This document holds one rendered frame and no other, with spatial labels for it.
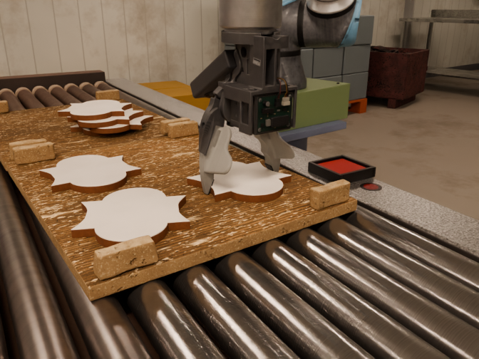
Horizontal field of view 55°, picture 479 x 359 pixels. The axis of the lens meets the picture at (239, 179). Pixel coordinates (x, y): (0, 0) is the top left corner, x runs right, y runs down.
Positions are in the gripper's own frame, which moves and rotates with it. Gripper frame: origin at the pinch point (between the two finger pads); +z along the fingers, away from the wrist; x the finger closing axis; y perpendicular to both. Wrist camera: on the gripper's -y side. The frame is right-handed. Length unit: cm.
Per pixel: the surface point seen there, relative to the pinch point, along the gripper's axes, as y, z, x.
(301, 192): 7.5, 0.5, 4.9
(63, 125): -48.0, 1.3, -11.4
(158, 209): 3.8, -0.6, -14.1
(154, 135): -30.1, 1.0, 0.8
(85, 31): -397, 6, 100
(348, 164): 1.7, 1.3, 20.2
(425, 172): -136, 96, 263
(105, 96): -68, 0, 5
